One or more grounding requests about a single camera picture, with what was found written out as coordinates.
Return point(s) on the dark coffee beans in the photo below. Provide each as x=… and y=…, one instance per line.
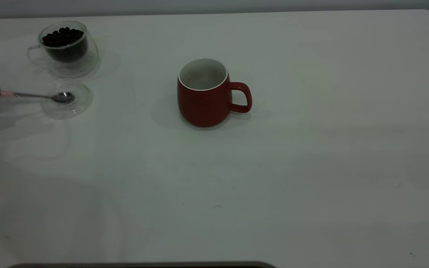
x=65, y=42

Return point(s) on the clear glass round dish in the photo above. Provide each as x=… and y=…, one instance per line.
x=69, y=111

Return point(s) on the red ceramic mug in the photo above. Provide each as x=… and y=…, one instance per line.
x=203, y=108

